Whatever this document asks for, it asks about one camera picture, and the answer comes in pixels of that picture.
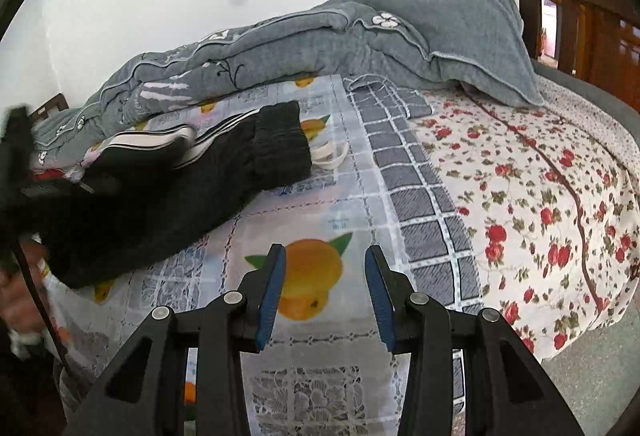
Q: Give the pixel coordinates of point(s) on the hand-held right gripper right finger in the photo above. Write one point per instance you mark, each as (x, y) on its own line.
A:
(377, 301)

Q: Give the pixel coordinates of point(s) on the floral bed sheet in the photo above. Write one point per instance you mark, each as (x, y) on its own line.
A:
(540, 216)

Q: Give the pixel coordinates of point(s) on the dark wooden headboard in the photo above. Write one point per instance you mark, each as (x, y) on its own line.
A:
(52, 109)

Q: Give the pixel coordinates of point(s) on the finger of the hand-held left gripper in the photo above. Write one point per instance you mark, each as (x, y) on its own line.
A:
(70, 188)

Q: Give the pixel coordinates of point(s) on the black pants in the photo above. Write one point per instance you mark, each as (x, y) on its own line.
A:
(200, 196)

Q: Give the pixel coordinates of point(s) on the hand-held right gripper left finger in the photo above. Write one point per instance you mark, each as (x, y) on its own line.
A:
(275, 296)

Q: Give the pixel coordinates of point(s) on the grey bed base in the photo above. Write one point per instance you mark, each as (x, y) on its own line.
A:
(585, 89)

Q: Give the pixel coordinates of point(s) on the red pillow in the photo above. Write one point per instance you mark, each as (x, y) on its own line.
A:
(47, 174)

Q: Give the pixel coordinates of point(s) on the grey flower-print quilt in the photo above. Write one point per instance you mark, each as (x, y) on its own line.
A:
(350, 41)

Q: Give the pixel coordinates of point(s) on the fruit-print plastic cloth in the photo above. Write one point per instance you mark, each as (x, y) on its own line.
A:
(320, 216)

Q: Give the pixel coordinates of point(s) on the person's left hand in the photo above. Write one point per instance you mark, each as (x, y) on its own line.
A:
(20, 296)

